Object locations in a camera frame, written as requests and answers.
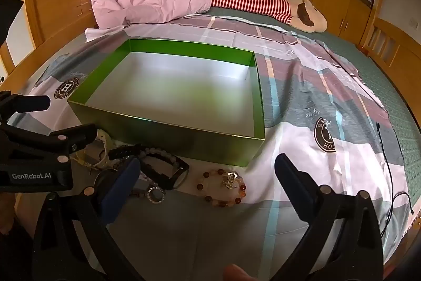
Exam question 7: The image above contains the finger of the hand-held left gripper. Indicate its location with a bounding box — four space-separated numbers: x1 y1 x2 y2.
0 123 98 165
0 91 51 124

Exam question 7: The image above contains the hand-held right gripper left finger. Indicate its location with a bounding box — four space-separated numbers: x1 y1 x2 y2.
33 157 146 281

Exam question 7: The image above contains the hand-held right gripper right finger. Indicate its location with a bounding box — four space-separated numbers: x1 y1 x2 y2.
270 154 385 281

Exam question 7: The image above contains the pale pink bead bracelet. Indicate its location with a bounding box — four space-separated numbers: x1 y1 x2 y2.
138 146 186 184

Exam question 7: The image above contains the white wrist watch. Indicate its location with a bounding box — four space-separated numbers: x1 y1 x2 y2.
71 130 111 170

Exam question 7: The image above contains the black wrist watch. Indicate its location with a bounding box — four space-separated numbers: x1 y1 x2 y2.
108 144 190 191

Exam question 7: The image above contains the orange bead bracelet with charm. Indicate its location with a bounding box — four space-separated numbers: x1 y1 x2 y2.
197 168 247 208

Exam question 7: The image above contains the green cardboard box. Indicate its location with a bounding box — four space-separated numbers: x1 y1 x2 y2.
67 39 266 167

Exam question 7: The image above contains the person's right hand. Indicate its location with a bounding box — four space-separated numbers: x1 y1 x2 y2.
223 263 261 281

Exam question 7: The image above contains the plaid bedsheet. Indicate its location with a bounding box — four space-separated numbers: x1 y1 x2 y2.
29 14 415 281

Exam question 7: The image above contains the wooden headboard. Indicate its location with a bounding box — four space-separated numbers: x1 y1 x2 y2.
0 0 132 77

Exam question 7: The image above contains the wooden bed footboard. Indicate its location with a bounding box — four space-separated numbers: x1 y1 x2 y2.
358 17 421 97

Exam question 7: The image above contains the black cable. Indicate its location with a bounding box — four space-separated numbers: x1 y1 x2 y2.
377 123 415 237

